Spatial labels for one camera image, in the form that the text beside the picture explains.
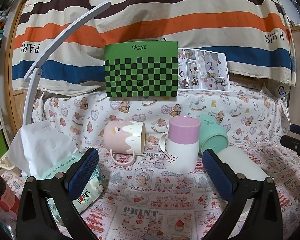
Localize pink drip-pattern mug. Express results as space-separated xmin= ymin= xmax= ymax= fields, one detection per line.
xmin=103 ymin=121 xmax=146 ymax=167

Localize mint green mug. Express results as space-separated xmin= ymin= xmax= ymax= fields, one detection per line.
xmin=198 ymin=115 xmax=228 ymax=155

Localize red-capped bottle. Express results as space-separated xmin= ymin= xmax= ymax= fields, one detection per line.
xmin=0 ymin=176 xmax=20 ymax=221

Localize cartoon picture card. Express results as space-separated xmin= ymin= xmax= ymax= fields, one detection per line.
xmin=178 ymin=48 xmax=230 ymax=92

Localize cartoon print tablecloth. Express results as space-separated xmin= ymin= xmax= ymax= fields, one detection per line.
xmin=32 ymin=85 xmax=300 ymax=239

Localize pink and white tall mug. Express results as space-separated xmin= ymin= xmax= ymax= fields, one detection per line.
xmin=159 ymin=116 xmax=201 ymax=174

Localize striped fabric backdrop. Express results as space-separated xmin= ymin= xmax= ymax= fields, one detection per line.
xmin=12 ymin=0 xmax=296 ymax=96

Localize white round speaker device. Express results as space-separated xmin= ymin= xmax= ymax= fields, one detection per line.
xmin=274 ymin=83 xmax=290 ymax=99

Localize tissue pack with tissue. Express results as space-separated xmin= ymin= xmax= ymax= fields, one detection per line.
xmin=7 ymin=120 xmax=108 ymax=214

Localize green checkered box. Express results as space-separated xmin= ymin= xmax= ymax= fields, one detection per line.
xmin=104 ymin=41 xmax=178 ymax=98

